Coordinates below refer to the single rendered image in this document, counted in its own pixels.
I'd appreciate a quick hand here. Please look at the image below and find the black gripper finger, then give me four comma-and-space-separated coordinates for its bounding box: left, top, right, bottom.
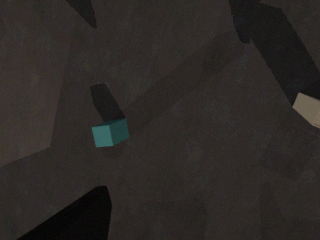
16, 185, 112, 240

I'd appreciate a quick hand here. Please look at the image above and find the beige domino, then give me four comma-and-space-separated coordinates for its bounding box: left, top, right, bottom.
292, 92, 320, 128

